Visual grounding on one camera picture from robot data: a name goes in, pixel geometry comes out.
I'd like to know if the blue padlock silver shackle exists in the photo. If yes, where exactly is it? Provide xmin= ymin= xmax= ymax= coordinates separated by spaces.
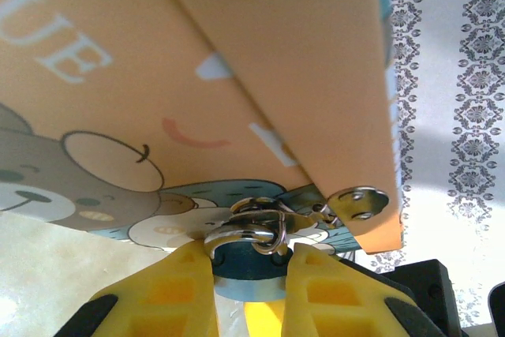
xmin=203 ymin=224 xmax=290 ymax=302

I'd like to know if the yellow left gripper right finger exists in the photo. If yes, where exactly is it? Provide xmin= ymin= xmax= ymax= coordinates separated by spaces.
xmin=282 ymin=244 xmax=447 ymax=337

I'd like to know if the silver metal box hasp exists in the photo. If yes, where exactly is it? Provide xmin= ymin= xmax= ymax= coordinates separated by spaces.
xmin=230 ymin=185 xmax=391 ymax=256

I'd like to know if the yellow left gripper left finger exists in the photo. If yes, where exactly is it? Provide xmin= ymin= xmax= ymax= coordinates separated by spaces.
xmin=58 ymin=240 xmax=220 ymax=337

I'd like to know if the orange bear print box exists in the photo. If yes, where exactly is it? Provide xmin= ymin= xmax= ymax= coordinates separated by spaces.
xmin=0 ymin=0 xmax=406 ymax=256

